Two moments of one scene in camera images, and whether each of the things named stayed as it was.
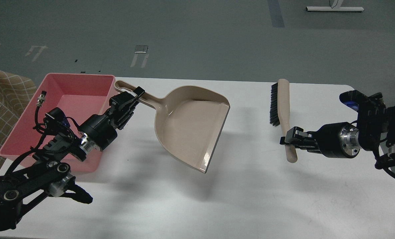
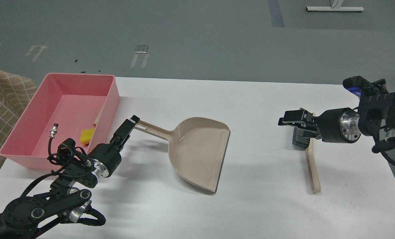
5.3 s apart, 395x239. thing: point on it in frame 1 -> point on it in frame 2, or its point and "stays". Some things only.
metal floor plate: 141,49 stays
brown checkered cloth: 5,94 stays
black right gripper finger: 312,148 -> 309,133
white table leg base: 357,9 stays
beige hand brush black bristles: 280,111 -> 299,142
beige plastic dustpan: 189,120 -> 197,147
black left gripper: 98,132 -> 106,158
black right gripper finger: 296,135 -> 303,118
